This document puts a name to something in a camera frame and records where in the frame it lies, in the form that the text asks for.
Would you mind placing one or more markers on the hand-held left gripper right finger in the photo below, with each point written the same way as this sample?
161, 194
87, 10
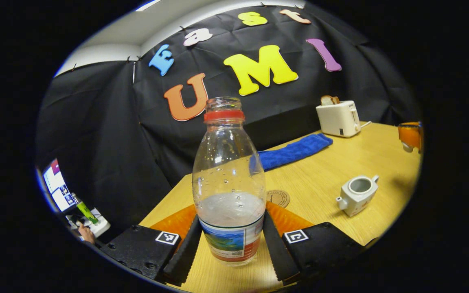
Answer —
277, 252

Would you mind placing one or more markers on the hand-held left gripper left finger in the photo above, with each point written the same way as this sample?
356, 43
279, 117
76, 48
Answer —
187, 252

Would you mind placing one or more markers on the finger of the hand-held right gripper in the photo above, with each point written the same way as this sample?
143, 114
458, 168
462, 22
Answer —
409, 132

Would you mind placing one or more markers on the white teacup lid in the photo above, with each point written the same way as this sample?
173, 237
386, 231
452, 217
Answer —
407, 148

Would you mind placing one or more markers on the round wooden coaster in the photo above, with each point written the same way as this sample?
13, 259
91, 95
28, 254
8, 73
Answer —
279, 199

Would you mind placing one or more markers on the clear plastic water bottle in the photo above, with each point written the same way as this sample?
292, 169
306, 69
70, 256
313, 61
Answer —
228, 171

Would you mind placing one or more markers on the green drink bottle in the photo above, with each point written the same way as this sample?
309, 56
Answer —
87, 212

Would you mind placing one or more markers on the white toaster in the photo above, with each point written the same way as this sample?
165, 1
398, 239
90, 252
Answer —
336, 120

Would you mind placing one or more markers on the toasted bread slice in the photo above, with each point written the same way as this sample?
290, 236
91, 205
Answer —
329, 100

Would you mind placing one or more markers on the white side table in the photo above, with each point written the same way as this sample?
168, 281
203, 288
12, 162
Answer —
102, 228

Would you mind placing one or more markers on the blue folded towel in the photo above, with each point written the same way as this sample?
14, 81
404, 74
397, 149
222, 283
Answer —
295, 150

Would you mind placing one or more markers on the black backdrop cloth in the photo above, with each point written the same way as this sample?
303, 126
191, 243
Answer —
108, 142

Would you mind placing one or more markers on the computer monitor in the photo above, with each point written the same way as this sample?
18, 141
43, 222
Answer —
57, 187

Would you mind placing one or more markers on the ceiling light panel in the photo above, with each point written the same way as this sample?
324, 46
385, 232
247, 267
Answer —
148, 5

